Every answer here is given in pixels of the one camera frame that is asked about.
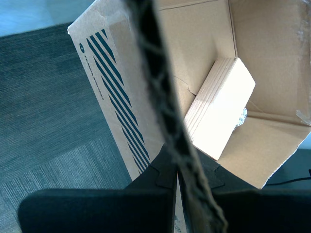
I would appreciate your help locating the speckled beige rock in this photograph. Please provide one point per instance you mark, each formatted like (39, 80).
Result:
(241, 117)

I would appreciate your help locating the brown cardboard box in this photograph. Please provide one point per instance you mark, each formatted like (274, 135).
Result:
(109, 109)

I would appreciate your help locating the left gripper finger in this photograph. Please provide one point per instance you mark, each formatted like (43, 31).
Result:
(267, 211)
(97, 211)

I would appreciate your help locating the light wooden block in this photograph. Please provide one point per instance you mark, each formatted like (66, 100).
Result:
(218, 109)

